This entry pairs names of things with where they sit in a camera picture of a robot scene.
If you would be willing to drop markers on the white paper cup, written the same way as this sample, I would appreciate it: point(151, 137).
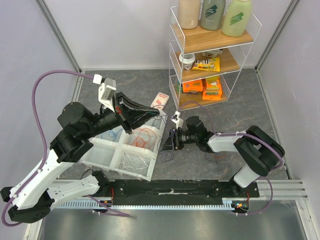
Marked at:
point(187, 60)

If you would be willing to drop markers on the grey-green bottle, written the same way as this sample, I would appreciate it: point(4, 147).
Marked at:
point(212, 13)

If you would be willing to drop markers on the light green bottle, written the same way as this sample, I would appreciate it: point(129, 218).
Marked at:
point(237, 17)

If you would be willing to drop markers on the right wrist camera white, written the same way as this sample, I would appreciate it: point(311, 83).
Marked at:
point(177, 120)

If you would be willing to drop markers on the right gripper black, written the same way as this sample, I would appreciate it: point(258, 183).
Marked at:
point(175, 139)

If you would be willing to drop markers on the orange box left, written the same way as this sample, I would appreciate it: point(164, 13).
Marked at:
point(192, 86)

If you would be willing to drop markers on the white compartment tray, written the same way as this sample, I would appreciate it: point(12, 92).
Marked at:
point(133, 154)

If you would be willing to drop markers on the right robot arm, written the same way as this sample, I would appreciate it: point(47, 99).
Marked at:
point(261, 153)

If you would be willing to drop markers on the white yoghurt cup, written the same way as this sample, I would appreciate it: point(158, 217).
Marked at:
point(212, 53)

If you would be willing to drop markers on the orange box stack right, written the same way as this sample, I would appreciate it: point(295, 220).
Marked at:
point(212, 88)

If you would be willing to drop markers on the white wire shelf rack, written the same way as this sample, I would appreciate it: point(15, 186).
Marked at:
point(235, 53)

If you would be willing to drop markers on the small white pink box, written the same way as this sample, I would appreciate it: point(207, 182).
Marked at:
point(160, 101)

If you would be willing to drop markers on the yellow candy bag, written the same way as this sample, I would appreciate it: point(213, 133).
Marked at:
point(211, 64)

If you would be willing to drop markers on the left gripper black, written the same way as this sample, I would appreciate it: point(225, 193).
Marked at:
point(135, 119)

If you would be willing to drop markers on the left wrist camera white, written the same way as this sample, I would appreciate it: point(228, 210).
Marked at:
point(106, 91)

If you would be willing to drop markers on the beige bottle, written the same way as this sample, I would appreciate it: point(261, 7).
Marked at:
point(188, 13)

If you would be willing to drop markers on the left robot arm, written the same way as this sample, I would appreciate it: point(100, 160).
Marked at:
point(33, 198)

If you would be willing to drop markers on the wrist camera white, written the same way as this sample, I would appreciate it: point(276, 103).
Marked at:
point(106, 91)
point(177, 120)

